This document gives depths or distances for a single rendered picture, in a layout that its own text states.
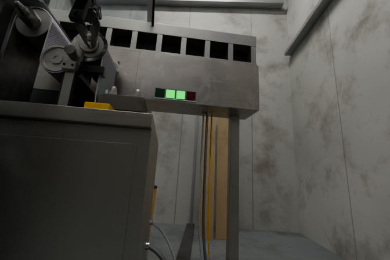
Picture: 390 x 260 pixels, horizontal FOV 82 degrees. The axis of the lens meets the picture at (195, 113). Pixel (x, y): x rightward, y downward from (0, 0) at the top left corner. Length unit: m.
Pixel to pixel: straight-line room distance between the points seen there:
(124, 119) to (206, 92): 0.78
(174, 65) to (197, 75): 0.15
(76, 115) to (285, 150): 3.62
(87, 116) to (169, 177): 3.19
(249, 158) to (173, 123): 1.39
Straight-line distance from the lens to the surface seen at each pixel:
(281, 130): 4.04
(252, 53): 1.54
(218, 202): 3.17
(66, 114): 0.68
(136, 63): 1.39
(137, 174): 0.64
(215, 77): 1.38
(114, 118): 0.64
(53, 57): 1.12
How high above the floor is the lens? 0.74
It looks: 15 degrees up
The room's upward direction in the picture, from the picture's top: 3 degrees clockwise
